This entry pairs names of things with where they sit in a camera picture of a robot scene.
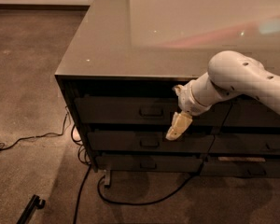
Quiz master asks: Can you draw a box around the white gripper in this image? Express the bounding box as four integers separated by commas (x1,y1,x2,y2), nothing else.
165,80,211,141

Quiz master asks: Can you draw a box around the grey drawer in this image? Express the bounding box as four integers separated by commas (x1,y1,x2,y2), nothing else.
96,155,202,173
88,131,214,153
201,157,280,178
74,94,232,127
210,133,280,155
225,98,280,128

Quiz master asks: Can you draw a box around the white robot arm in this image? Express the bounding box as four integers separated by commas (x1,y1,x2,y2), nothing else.
166,50,280,141

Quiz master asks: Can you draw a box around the grey drawer cabinet counter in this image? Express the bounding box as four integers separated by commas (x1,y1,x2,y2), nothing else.
55,0,280,175

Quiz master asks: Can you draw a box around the black straight floor cable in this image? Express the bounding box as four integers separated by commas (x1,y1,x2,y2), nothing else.
72,164,92,224

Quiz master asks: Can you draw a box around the thick black floor cable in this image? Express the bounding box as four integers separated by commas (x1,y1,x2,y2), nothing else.
97,171,199,207

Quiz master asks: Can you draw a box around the thin black power cable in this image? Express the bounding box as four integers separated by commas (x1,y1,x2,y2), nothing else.
0,107,71,163

